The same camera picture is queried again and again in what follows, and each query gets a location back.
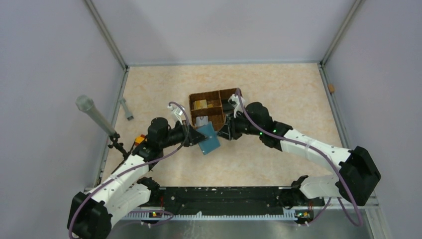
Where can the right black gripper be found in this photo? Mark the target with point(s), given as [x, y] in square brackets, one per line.
[229, 131]

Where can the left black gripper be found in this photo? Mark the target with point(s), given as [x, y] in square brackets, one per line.
[194, 137]

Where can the blue leather card holder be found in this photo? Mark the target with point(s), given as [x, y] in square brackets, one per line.
[211, 142]

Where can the woven wicker tray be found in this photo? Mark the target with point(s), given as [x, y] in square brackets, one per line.
[217, 114]

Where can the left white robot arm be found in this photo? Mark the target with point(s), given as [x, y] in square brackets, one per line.
[94, 214]

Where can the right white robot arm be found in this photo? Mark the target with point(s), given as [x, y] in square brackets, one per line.
[354, 173]

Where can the yellow red toy car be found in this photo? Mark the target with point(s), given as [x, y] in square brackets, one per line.
[138, 140]

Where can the black tube clamp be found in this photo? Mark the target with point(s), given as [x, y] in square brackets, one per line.
[118, 145]

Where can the small tan cork piece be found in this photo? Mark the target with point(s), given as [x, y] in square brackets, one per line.
[331, 88]

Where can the grey metal tube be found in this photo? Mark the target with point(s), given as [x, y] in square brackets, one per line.
[86, 105]

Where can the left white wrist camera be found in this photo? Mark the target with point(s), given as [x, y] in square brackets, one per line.
[176, 112]

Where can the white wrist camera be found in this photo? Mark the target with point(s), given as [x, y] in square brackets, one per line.
[176, 112]
[238, 102]

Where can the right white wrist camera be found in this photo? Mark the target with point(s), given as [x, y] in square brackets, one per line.
[238, 102]

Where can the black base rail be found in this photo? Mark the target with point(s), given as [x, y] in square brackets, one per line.
[223, 201]

